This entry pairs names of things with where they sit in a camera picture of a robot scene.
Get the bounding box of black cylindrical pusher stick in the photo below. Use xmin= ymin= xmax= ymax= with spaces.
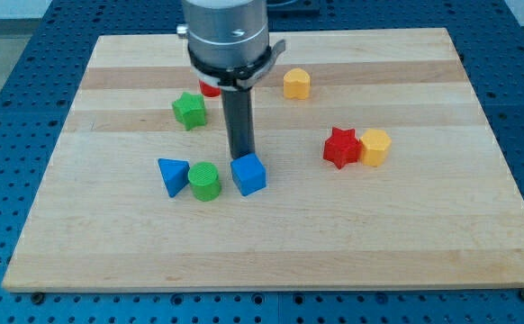
xmin=221 ymin=89 xmax=256 ymax=159

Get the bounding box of green star block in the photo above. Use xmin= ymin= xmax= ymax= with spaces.
xmin=172 ymin=92 xmax=207 ymax=131

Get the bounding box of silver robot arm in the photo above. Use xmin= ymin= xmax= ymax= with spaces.
xmin=182 ymin=0 xmax=271 ymax=159

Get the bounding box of red block behind arm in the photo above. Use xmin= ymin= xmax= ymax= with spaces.
xmin=199 ymin=80 xmax=221 ymax=98

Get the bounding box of blue triangle block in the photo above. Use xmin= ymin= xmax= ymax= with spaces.
xmin=158 ymin=158 xmax=190 ymax=198

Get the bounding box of red star block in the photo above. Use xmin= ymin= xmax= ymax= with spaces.
xmin=323 ymin=127 xmax=362 ymax=169

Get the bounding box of blue cube block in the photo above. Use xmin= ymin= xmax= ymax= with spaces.
xmin=230 ymin=153 xmax=267 ymax=196

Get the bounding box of green cylinder block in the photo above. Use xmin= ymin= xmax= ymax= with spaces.
xmin=188 ymin=161 xmax=221 ymax=202

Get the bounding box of yellow hexagon block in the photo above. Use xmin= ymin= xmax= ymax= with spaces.
xmin=360 ymin=129 xmax=392 ymax=167

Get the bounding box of wooden board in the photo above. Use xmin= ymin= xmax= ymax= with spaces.
xmin=3 ymin=28 xmax=524 ymax=293

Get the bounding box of black clamp ring with lever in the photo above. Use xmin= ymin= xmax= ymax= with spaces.
xmin=186 ymin=39 xmax=287 ymax=93

